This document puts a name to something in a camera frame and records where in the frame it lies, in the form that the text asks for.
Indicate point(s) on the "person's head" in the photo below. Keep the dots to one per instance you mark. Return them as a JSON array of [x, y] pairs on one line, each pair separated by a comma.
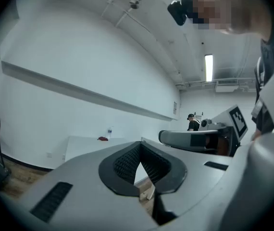
[[242, 8]]

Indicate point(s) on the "long ceiling light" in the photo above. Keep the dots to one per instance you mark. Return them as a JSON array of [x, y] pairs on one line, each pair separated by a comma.
[[208, 67]]

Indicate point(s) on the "black head camera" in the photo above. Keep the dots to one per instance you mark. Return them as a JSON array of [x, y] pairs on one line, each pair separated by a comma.
[[178, 12]]

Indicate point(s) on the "white air conditioner unit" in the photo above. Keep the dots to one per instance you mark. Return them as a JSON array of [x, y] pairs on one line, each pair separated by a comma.
[[226, 85]]

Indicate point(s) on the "reddish-brown pouch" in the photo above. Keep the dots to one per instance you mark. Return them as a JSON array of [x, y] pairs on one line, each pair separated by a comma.
[[102, 138]]

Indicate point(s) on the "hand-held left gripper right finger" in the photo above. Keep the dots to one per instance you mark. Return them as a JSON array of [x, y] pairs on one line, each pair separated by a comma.
[[194, 177]]

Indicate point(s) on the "clear water bottle blue label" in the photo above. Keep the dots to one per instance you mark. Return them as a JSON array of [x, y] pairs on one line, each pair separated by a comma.
[[109, 132]]

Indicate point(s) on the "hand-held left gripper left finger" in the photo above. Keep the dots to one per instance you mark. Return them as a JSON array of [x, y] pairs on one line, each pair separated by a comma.
[[84, 189]]

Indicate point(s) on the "person's black clothing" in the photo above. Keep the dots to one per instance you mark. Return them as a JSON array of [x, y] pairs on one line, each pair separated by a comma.
[[269, 56]]

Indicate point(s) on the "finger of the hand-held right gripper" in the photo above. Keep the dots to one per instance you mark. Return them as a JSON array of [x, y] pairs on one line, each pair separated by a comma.
[[175, 138]]

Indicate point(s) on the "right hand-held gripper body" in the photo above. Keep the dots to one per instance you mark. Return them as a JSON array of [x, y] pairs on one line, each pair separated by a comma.
[[223, 119]]

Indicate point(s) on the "metal ladder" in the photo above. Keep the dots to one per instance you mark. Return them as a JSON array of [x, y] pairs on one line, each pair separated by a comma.
[[198, 115]]

